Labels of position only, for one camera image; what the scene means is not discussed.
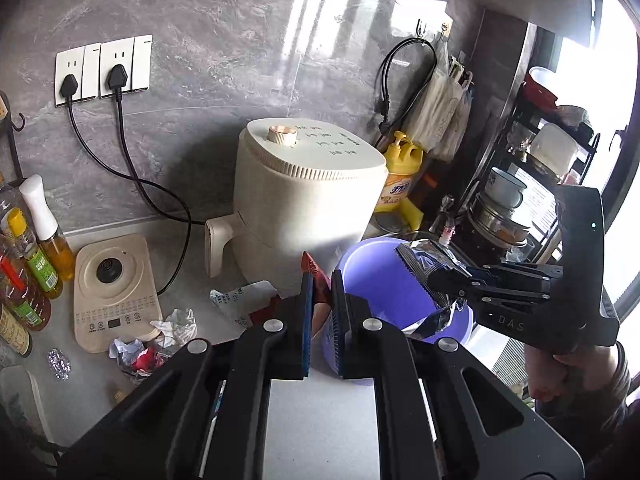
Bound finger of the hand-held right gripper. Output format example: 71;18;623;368
426;266;556;343
467;261;566;286

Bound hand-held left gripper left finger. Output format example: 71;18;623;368
57;270;316;480

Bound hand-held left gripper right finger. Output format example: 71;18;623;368
330;270;586;480

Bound red snack wrapper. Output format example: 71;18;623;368
300;251;332;307

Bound purple plastic bucket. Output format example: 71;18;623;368
314;237;474;377

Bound white medicine box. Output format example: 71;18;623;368
209;280;282;331

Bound silver foil snack bag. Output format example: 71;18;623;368
395;239;471;343

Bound person's right hand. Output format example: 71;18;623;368
525;342;621;416

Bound steel pot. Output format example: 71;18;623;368
472;195;531;248

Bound white enamel mug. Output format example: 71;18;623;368
484;167;528;209

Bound cream air fryer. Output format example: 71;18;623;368
204;117;390;297

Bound metal lid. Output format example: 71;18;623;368
375;210;416;236

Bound white pot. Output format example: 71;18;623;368
529;122;580;173

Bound crumpled white tissue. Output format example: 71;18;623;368
150;308;198;347

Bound black shelf rack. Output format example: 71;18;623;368
460;67;601;266

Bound yellow detergent bottle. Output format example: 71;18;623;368
375;131;426;213

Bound grey bowl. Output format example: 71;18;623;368
557;105;588;128

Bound crumpled red wrapper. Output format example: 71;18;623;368
131;347;173;376

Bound hanging plastic bags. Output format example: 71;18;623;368
402;42;473;161

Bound red pot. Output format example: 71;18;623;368
522;66;560;111

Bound crumpled white paper wrapper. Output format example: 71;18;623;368
109;338;146;368

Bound cream kettle base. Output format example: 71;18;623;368
73;233;166;354

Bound crumpled foil ball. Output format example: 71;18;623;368
47;349;72;382

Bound white-capped oil spray bottle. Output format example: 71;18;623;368
19;174;76;282

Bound yellow-capped green-label bottle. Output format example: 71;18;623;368
7;208;63;300

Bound red-capped oil bottle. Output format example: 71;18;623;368
0;252;52;332

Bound dark sauce bottle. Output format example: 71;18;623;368
0;305;33;358

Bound white plastic container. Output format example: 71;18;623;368
0;364;68;453

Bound hanging black cable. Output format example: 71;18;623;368
376;37;438;136

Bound black power cable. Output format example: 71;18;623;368
116;89;193;297
66;97;208;226

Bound white wall switch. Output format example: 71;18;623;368
81;42;103;102
131;34;153;93

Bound white wall socket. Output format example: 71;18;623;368
55;46;87;107
99;37;136;99

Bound black wall rack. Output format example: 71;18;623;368
0;90;27;186

